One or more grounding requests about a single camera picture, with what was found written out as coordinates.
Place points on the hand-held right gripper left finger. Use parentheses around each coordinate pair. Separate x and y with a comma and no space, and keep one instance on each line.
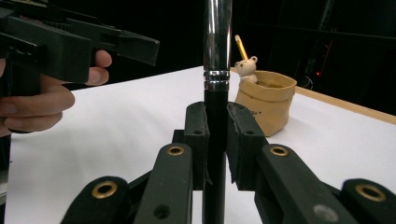
(195,143)

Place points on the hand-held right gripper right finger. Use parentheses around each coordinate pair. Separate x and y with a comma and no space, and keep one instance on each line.
(246,146)

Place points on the tan pen holder with bear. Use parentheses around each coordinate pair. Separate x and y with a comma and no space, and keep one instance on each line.
(271,99)

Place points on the black and silver pen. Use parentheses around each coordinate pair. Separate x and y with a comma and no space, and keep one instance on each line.
(216,46)

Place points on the dark pencil with wooden tip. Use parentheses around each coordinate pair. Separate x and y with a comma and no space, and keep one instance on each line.
(241,46)

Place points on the white table sheet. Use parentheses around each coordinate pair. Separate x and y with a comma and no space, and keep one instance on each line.
(124,124)

